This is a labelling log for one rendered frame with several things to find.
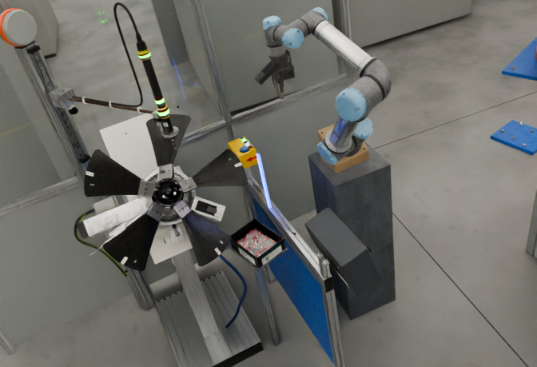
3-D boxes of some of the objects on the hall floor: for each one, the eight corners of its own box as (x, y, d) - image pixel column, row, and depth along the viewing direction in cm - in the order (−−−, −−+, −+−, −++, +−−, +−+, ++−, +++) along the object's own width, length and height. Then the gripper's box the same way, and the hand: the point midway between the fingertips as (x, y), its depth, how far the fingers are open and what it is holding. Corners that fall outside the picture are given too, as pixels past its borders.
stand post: (204, 341, 300) (160, 229, 247) (219, 334, 303) (177, 221, 250) (207, 346, 297) (162, 233, 244) (221, 340, 299) (180, 226, 246)
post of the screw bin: (273, 343, 291) (245, 243, 245) (277, 340, 293) (250, 239, 246) (276, 346, 289) (249, 246, 243) (280, 343, 291) (254, 242, 244)
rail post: (337, 386, 264) (320, 286, 219) (344, 382, 265) (328, 282, 220) (341, 392, 261) (325, 293, 216) (348, 388, 262) (333, 289, 217)
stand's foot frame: (159, 309, 325) (155, 301, 321) (224, 278, 337) (222, 270, 332) (188, 388, 277) (184, 380, 272) (263, 349, 289) (260, 341, 284)
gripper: (292, 53, 212) (299, 97, 224) (283, 46, 219) (290, 90, 231) (274, 59, 209) (282, 104, 222) (264, 53, 217) (273, 97, 229)
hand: (280, 97), depth 225 cm, fingers closed
